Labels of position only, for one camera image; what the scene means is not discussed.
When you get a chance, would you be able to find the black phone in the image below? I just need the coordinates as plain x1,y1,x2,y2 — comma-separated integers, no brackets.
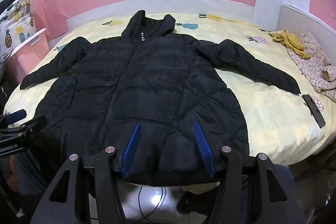
302,94,326,128

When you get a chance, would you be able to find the black cable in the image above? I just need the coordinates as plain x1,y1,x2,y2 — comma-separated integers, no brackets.
138,186,167,222

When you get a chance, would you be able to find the floral print cloth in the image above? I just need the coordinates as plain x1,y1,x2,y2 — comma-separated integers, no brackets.
286,29,336,102

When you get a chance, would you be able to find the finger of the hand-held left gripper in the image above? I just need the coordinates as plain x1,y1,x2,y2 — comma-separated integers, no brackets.
20,115,48,134
7,109,27,125

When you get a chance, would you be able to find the mustard yellow garment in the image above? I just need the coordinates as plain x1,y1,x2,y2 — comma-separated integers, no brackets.
268,31,311,59

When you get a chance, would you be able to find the white pineapple print cloth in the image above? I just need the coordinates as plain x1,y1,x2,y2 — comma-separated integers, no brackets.
0,0,36,62

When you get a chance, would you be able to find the yellow pineapple print bedsheet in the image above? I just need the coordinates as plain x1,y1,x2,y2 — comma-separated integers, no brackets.
3,13,336,180

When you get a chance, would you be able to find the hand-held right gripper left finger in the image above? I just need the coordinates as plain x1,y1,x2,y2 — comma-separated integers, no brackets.
33,122,142,224

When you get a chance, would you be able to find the white headboard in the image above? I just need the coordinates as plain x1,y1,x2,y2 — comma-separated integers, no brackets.
280,4,336,43

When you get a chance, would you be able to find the pink storage box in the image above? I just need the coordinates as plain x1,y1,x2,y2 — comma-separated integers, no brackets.
5,28,50,88

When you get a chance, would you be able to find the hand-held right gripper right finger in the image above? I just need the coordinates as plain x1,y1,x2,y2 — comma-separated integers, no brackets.
194,122,302,224

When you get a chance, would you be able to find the black puffer jacket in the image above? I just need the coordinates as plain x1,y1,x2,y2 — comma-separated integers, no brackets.
20,10,302,186

